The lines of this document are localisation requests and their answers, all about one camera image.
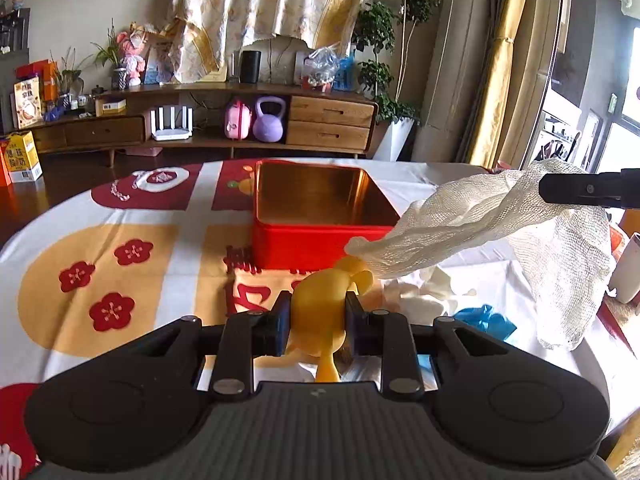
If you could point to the black cylindrical speaker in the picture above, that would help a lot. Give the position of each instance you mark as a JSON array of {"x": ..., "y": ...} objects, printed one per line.
[{"x": 250, "y": 66}]

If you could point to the white crumpled cloth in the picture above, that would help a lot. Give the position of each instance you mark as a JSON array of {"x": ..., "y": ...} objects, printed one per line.
[{"x": 425, "y": 295}]

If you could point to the small cream box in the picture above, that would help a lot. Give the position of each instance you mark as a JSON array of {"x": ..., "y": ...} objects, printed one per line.
[{"x": 110, "y": 108}]

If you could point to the red square tin box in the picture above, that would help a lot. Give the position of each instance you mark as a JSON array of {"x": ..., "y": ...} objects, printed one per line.
[{"x": 305, "y": 214}]

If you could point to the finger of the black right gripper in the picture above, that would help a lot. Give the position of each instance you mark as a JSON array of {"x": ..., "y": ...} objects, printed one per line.
[{"x": 608, "y": 190}]

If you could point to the white standing air conditioner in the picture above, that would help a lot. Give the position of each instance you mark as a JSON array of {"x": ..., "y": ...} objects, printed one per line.
[{"x": 453, "y": 79}]

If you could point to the wooden tv cabinet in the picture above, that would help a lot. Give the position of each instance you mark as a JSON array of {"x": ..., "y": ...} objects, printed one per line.
[{"x": 335, "y": 122}]

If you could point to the floral cloth cover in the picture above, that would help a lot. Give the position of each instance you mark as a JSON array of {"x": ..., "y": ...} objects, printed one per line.
[{"x": 205, "y": 33}]

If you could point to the small potted plant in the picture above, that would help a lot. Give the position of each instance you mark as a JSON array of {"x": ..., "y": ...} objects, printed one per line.
[{"x": 110, "y": 54}]

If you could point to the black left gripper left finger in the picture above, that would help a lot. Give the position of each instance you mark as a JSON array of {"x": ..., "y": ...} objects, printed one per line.
[{"x": 270, "y": 332}]

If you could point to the white tall planter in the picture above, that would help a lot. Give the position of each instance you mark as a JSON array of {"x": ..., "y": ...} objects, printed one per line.
[{"x": 393, "y": 140}]

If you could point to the orange gift box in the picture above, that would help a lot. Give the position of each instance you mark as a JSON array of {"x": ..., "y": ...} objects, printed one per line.
[{"x": 5, "y": 177}]

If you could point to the blue plastic container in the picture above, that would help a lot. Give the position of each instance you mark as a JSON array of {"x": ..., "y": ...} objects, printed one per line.
[{"x": 344, "y": 79}]

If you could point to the yellow rubber toy figure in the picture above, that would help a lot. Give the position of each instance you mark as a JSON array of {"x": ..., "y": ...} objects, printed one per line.
[{"x": 317, "y": 312}]

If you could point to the blue rubber glove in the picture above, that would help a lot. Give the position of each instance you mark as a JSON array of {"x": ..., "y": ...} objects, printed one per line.
[{"x": 487, "y": 320}]

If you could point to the golden window curtain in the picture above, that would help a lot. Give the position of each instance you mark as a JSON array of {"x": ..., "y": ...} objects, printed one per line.
[{"x": 524, "y": 37}]

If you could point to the white mesh net cloth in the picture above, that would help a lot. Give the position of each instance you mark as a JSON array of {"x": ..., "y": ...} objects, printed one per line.
[{"x": 564, "y": 250}]

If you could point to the clear plastic bag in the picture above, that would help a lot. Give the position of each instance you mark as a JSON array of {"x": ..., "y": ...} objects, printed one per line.
[{"x": 319, "y": 69}]

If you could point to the yellow carton box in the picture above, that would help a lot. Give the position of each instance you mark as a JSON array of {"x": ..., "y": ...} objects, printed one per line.
[{"x": 21, "y": 157}]

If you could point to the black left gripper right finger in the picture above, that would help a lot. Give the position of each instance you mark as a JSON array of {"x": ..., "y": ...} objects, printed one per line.
[{"x": 364, "y": 330}]

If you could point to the pink plush doll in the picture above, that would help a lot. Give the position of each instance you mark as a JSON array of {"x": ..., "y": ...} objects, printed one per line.
[{"x": 131, "y": 45}]

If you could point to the white wifi router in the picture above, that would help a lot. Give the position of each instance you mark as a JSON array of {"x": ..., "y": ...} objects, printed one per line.
[{"x": 171, "y": 123}]

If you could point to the cereal gift box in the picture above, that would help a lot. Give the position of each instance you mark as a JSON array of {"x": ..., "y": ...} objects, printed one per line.
[{"x": 27, "y": 102}]

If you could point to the festive printed tablecloth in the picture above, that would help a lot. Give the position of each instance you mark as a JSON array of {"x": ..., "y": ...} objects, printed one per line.
[{"x": 113, "y": 263}]

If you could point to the tall green potted plant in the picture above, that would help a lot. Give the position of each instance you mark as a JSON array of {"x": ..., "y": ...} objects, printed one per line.
[{"x": 384, "y": 30}]

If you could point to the purple kettlebell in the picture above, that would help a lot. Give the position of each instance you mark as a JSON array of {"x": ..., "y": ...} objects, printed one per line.
[{"x": 268, "y": 127}]

